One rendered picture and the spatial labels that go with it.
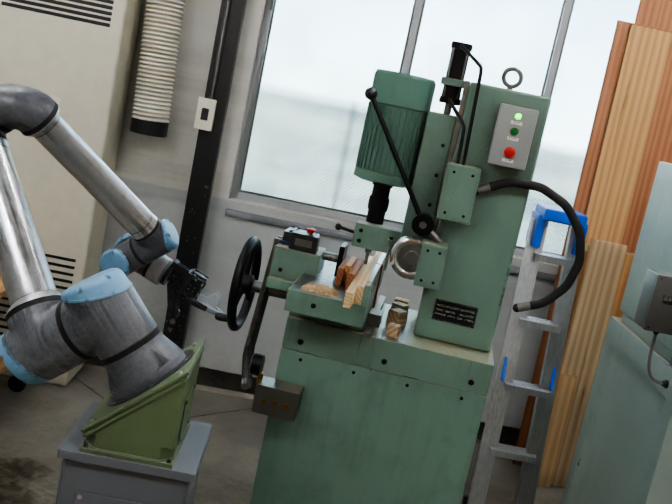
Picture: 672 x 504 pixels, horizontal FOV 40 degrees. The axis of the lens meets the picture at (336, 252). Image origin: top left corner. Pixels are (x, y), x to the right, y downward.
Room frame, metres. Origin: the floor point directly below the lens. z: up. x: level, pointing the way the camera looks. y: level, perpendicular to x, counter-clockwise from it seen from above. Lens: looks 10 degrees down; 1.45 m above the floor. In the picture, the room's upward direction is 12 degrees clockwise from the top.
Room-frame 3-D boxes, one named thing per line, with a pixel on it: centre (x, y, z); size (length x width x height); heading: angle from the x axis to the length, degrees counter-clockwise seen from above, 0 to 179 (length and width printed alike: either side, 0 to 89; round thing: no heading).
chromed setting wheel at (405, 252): (2.53, -0.21, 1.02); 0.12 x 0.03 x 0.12; 84
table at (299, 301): (2.67, 0.02, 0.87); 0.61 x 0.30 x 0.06; 174
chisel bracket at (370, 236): (2.67, -0.11, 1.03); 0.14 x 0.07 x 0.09; 84
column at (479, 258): (2.64, -0.38, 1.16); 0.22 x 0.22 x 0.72; 84
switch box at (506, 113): (2.50, -0.40, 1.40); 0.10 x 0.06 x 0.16; 84
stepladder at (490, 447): (3.36, -0.78, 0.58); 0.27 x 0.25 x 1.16; 2
